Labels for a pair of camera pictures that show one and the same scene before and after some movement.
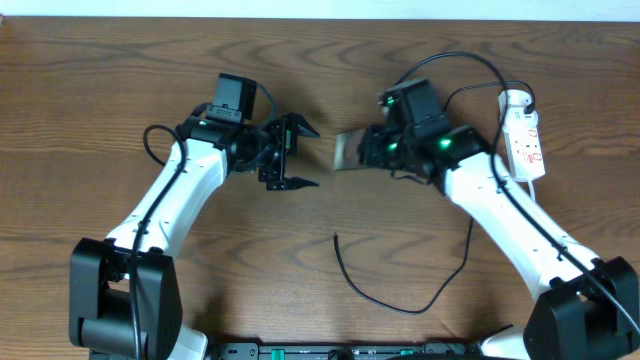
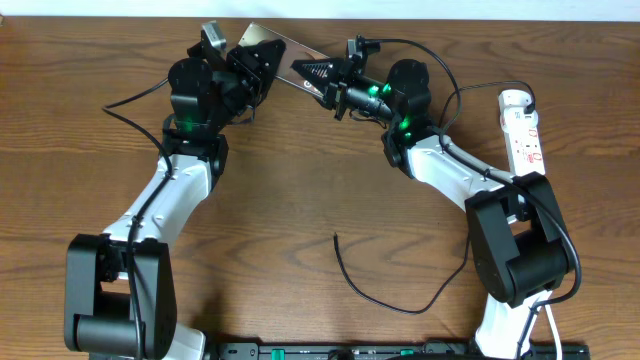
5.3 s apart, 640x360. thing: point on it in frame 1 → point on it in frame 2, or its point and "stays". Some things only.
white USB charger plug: x=514 y=98 stays
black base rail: x=344 y=351 stays
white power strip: x=525 y=146 stays
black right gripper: x=368 y=148 → x=325 y=79
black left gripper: x=282 y=151 → x=243 y=69
